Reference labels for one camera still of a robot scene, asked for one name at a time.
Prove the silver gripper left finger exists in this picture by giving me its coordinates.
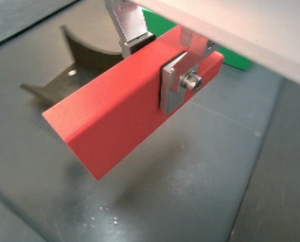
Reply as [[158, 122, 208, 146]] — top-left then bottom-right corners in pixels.
[[104, 0, 155, 58]]

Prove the green shape-sorter board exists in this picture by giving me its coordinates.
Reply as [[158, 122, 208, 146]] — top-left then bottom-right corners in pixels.
[[142, 9, 251, 71]]

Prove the red double-square block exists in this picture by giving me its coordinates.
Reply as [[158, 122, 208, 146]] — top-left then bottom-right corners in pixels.
[[43, 26, 222, 179]]

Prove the black curved holder stand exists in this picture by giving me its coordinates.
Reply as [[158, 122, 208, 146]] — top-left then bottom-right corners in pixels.
[[20, 26, 123, 106]]

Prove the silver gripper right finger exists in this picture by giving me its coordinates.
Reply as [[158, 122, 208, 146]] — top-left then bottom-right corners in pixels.
[[159, 27, 219, 114]]

